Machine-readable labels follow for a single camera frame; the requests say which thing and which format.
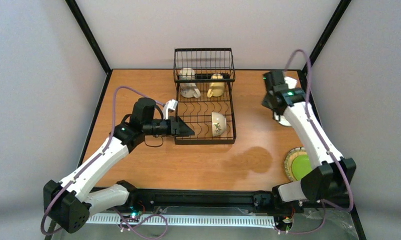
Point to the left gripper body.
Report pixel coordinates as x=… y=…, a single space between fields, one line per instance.
x=174 y=126

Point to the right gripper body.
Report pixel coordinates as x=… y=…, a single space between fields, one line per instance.
x=266 y=102

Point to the white floral mug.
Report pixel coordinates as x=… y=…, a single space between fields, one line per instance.
x=190 y=89

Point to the white bowl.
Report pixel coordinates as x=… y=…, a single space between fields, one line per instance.
x=218 y=124

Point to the yellow mug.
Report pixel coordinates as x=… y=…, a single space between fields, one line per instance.
x=216 y=89

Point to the black wire dish rack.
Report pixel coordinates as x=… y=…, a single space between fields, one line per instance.
x=196 y=112

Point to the dark teal spotted bowl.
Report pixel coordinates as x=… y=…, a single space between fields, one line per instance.
x=285 y=122

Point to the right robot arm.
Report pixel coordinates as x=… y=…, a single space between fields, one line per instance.
x=331 y=173

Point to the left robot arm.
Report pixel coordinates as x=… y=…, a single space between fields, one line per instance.
x=70 y=202

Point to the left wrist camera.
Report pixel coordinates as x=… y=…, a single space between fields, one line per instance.
x=169 y=107

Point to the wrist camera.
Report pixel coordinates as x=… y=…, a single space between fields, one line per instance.
x=169 y=107
x=292 y=83

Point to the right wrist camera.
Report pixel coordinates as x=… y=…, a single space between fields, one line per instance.
x=292 y=83

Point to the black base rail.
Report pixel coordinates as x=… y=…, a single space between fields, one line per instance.
x=276 y=202

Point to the white slotted cable duct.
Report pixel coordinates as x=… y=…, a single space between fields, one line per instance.
x=196 y=220

